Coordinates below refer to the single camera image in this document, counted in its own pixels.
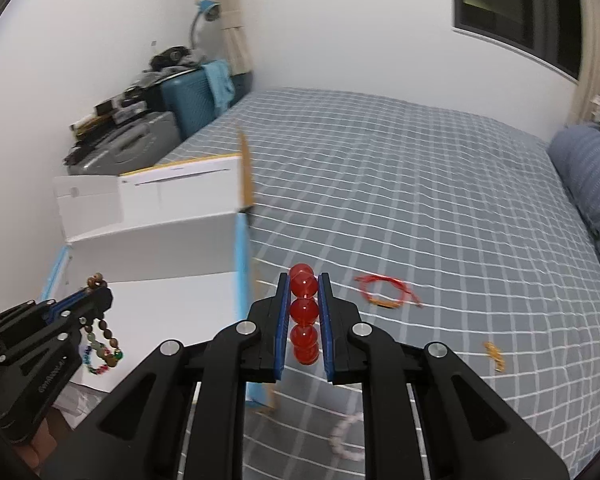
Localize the brown wooden bead bracelet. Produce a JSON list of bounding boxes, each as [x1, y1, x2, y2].
[[83, 272, 126, 369]]

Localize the amber yellow bead bracelet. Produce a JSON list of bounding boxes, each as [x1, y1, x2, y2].
[[482, 340, 507, 374]]

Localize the red cord bracelet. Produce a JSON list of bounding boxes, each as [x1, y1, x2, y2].
[[354, 273, 424, 309]]

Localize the red bead bracelet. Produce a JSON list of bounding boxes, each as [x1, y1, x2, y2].
[[288, 262, 322, 366]]

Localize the left hand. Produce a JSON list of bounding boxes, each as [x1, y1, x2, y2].
[[14, 408, 72, 474]]

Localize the blue yellow cardboard box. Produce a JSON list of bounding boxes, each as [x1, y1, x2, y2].
[[42, 133, 256, 392]]

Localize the grey suitcase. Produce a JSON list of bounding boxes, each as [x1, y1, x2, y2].
[[66, 112, 181, 176]]

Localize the grey checked bed sheet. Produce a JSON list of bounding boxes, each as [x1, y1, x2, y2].
[[170, 88, 600, 476]]

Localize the stacked black items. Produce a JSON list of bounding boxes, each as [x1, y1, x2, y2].
[[70, 72, 161, 141]]

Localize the teal suitcase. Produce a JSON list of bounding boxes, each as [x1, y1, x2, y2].
[[158, 62, 237, 142]]

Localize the black headphones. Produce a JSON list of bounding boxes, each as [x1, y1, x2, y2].
[[149, 46, 201, 72]]

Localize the light blue cloth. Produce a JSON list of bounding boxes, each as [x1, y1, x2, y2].
[[202, 58, 235, 117]]

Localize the blue striped pillow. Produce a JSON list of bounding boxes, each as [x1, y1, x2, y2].
[[547, 125, 600, 255]]

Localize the blue desk lamp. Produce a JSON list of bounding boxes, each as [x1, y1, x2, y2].
[[189, 0, 221, 50]]

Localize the beige left curtain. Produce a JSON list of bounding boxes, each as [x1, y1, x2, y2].
[[212, 0, 253, 75]]

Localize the beige curtain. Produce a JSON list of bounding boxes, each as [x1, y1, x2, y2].
[[212, 0, 253, 75], [567, 0, 600, 126]]

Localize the beige right curtain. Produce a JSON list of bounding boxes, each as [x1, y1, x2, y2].
[[567, 0, 600, 126]]

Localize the dark window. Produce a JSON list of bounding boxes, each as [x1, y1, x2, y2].
[[454, 0, 582, 78]]

